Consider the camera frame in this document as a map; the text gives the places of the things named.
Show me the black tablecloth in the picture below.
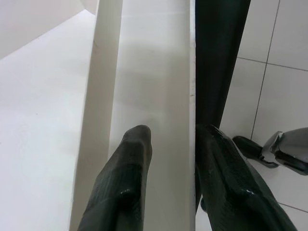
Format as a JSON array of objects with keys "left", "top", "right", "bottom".
[{"left": 194, "top": 0, "right": 251, "bottom": 132}]

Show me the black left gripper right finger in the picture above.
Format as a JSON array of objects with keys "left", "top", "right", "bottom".
[{"left": 195, "top": 123, "right": 298, "bottom": 231}]

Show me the white plastic table top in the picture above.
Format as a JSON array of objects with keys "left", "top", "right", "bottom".
[{"left": 0, "top": 0, "right": 197, "bottom": 231}]

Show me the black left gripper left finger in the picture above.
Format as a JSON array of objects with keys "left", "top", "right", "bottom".
[{"left": 77, "top": 124, "right": 154, "bottom": 231}]

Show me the grey robot left leg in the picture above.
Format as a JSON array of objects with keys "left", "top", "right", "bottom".
[{"left": 232, "top": 127, "right": 308, "bottom": 176}]

